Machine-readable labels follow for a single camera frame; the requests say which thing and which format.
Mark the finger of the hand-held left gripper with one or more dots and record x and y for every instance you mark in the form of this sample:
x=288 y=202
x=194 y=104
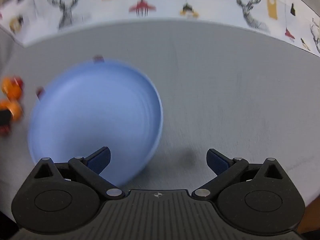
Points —
x=5 y=118

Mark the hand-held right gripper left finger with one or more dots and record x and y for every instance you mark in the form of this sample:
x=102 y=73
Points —
x=100 y=161

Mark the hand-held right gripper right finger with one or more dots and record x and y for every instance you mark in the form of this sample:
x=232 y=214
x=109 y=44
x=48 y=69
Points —
x=217 y=163

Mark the orange tangerine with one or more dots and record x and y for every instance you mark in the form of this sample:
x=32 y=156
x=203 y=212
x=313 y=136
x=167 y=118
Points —
x=12 y=108

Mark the blue plate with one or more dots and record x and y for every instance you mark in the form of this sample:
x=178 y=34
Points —
x=95 y=110

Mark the small yellow-orange fruit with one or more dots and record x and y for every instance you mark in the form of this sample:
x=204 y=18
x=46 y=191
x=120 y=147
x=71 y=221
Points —
x=11 y=88

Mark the red cherry tomato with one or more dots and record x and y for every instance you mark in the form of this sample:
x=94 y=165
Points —
x=98 y=58
x=19 y=82

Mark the grey bed sheet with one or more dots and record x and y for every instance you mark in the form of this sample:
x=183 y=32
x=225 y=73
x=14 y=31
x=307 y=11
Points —
x=225 y=92

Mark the deer printed white blanket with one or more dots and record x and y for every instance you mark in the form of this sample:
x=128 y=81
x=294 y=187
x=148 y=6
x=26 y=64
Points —
x=212 y=5

